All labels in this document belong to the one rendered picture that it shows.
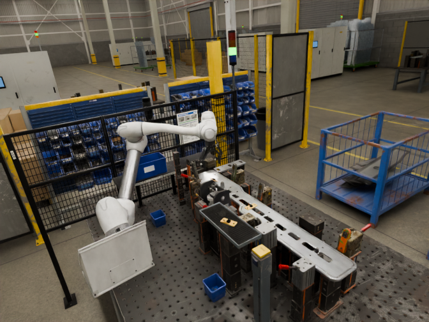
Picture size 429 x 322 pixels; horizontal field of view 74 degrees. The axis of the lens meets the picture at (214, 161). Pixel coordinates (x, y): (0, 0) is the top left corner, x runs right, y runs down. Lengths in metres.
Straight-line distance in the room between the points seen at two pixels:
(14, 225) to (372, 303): 3.45
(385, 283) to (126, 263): 1.51
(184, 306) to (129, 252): 0.46
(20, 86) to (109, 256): 6.78
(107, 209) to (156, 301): 0.62
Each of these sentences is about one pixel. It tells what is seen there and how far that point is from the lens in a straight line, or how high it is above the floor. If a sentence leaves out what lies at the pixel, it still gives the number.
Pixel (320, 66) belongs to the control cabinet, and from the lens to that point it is 13.29.
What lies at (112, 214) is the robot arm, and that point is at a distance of 1.90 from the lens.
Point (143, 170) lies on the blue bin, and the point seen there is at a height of 1.10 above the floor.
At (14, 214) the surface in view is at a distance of 3.84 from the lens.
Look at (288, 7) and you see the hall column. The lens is 9.22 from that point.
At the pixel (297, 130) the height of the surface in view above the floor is 0.38.
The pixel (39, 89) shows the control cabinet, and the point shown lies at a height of 1.17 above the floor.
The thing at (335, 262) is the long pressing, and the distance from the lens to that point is 1.58.
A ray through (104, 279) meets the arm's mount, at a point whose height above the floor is 0.79.
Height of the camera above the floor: 2.05
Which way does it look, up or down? 24 degrees down
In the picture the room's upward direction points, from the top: 5 degrees counter-clockwise
